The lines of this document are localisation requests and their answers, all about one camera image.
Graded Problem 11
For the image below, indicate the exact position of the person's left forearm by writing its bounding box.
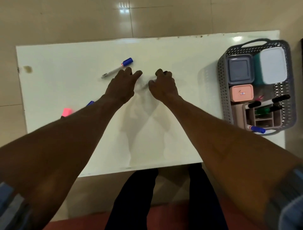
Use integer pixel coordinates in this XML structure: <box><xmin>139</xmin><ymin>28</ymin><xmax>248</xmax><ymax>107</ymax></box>
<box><xmin>0</xmin><ymin>94</ymin><xmax>125</xmax><ymax>230</ymax></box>

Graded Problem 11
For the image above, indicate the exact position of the grey lid square container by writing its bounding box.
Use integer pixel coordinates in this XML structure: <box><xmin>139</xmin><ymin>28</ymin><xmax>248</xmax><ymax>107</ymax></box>
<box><xmin>227</xmin><ymin>54</ymin><xmax>255</xmax><ymax>85</ymax></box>

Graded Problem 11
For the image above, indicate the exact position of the person's right forearm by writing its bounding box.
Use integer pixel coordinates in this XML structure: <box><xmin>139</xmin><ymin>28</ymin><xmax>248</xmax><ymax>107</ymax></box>
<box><xmin>163</xmin><ymin>94</ymin><xmax>303</xmax><ymax>230</ymax></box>

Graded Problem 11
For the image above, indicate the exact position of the person's right leg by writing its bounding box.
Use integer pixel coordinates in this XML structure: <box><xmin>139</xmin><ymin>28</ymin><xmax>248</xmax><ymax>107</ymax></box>
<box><xmin>188</xmin><ymin>163</ymin><xmax>229</xmax><ymax>230</ymax></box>

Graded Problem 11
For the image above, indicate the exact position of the white lid teal container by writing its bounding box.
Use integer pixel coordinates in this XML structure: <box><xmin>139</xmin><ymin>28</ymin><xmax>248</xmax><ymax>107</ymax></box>
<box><xmin>253</xmin><ymin>47</ymin><xmax>288</xmax><ymax>86</ymax></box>

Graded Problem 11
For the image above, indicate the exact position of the person's right hand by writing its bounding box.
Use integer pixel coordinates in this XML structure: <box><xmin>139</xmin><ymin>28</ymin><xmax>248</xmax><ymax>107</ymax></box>
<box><xmin>148</xmin><ymin>69</ymin><xmax>180</xmax><ymax>102</ymax></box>

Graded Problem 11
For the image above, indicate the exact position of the person's left hand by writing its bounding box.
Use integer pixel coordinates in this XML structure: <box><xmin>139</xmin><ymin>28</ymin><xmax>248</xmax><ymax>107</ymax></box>
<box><xmin>104</xmin><ymin>67</ymin><xmax>143</xmax><ymax>105</ymax></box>

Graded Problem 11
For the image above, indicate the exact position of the white table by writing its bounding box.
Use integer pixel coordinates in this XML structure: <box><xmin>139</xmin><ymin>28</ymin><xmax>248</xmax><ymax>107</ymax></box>
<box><xmin>15</xmin><ymin>30</ymin><xmax>286</xmax><ymax>178</ymax></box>

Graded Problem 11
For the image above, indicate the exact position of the blue plaid shirt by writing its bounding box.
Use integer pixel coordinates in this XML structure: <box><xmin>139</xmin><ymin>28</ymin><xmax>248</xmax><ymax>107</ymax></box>
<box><xmin>0</xmin><ymin>166</ymin><xmax>303</xmax><ymax>230</ymax></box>

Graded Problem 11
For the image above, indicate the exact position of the person's leg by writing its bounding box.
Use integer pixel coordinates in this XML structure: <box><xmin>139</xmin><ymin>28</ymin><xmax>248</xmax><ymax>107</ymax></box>
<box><xmin>105</xmin><ymin>168</ymin><xmax>159</xmax><ymax>230</ymax></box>
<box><xmin>188</xmin><ymin>163</ymin><xmax>229</xmax><ymax>230</ymax></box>

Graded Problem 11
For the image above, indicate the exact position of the small salmon pink container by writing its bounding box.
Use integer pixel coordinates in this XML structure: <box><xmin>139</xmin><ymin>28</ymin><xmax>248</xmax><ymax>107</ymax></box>
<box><xmin>229</xmin><ymin>84</ymin><xmax>254</xmax><ymax>103</ymax></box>

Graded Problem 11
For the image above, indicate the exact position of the red fabric sofa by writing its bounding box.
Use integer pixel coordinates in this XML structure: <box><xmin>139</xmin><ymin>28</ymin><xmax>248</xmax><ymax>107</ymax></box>
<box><xmin>42</xmin><ymin>199</ymin><xmax>268</xmax><ymax>230</ymax></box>

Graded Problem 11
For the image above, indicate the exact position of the pink plastic desk organizer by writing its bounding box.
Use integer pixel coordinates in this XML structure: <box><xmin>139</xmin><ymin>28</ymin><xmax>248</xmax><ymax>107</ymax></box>
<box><xmin>231</xmin><ymin>100</ymin><xmax>282</xmax><ymax>132</ymax></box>

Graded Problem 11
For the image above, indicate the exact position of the person's left leg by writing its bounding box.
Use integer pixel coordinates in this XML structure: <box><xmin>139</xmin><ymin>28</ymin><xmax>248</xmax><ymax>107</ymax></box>
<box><xmin>105</xmin><ymin>168</ymin><xmax>159</xmax><ymax>230</ymax></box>

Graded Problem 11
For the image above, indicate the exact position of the grey perforated plastic basket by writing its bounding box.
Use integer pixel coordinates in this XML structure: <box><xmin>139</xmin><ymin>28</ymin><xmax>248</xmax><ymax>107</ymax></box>
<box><xmin>217</xmin><ymin>39</ymin><xmax>298</xmax><ymax>136</ymax></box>

